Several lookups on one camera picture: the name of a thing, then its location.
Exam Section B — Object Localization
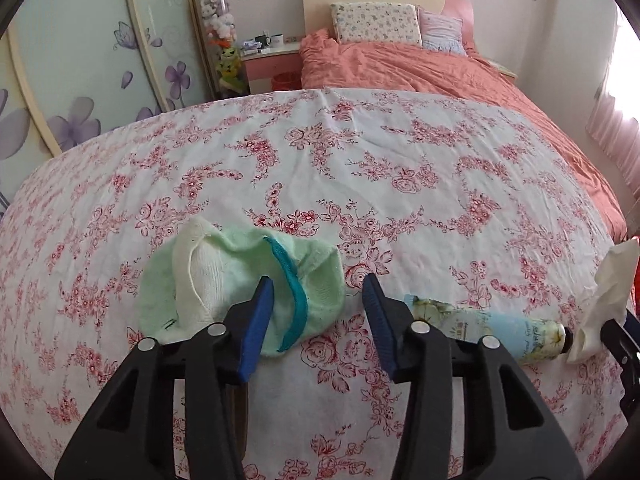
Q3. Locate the small red bin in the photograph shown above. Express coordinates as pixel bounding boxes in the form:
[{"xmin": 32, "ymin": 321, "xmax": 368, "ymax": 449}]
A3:
[{"xmin": 271, "ymin": 72, "xmax": 301, "ymax": 94}]

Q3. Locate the hand cream tube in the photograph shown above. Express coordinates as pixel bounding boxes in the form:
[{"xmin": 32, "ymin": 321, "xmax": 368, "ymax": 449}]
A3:
[{"xmin": 402, "ymin": 295, "xmax": 576, "ymax": 365}]

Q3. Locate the floral print pillow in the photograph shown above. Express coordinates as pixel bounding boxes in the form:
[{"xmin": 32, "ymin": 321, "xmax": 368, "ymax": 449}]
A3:
[{"xmin": 330, "ymin": 2, "xmax": 423, "ymax": 46}]

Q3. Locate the clear plush toy display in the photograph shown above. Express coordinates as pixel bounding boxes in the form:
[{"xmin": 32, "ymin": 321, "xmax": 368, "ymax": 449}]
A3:
[{"xmin": 196, "ymin": 0, "xmax": 249, "ymax": 101}]

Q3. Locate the light green sock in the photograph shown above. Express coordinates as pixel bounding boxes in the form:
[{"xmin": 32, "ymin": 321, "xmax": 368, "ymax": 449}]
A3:
[{"xmin": 137, "ymin": 216, "xmax": 347, "ymax": 359}]

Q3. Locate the pink and white nightstand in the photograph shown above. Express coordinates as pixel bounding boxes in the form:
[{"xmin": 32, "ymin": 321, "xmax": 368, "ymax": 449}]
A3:
[{"xmin": 241, "ymin": 42, "xmax": 303, "ymax": 96}]

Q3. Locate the coral bed duvet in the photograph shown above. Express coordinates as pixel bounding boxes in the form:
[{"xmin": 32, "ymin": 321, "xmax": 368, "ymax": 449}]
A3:
[{"xmin": 299, "ymin": 29, "xmax": 628, "ymax": 241}]

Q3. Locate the white tissue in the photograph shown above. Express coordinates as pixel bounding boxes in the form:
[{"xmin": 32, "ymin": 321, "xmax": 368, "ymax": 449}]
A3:
[{"xmin": 566, "ymin": 238, "xmax": 640, "ymax": 365}]

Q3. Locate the green plush toy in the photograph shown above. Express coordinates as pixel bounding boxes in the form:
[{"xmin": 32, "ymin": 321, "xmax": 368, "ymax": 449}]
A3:
[{"xmin": 217, "ymin": 46, "xmax": 244, "ymax": 92}]

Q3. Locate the pink curtain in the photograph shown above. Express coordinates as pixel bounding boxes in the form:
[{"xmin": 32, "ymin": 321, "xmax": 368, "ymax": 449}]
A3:
[{"xmin": 585, "ymin": 10, "xmax": 640, "ymax": 196}]

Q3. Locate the pink floral tablecloth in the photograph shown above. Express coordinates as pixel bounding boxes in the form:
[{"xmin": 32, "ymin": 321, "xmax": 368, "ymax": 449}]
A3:
[{"xmin": 0, "ymin": 87, "xmax": 638, "ymax": 480}]

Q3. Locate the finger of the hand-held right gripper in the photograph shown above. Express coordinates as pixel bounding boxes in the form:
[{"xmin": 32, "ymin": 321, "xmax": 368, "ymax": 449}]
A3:
[{"xmin": 597, "ymin": 310, "xmax": 640, "ymax": 421}]

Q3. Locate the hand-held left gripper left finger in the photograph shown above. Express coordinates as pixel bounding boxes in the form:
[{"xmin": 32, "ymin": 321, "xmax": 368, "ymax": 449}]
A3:
[{"xmin": 54, "ymin": 276, "xmax": 276, "ymax": 480}]

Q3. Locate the pink striped pillow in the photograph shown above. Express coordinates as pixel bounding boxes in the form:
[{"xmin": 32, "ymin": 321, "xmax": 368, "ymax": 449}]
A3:
[{"xmin": 417, "ymin": 8, "xmax": 466, "ymax": 56}]

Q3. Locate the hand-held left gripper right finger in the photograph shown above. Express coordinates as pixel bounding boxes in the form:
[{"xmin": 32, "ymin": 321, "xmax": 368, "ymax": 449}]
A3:
[{"xmin": 361, "ymin": 274, "xmax": 585, "ymax": 480}]

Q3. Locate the floral glass wardrobe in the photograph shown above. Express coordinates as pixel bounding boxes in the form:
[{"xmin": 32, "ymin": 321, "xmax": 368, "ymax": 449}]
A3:
[{"xmin": 0, "ymin": 0, "xmax": 216, "ymax": 221}]

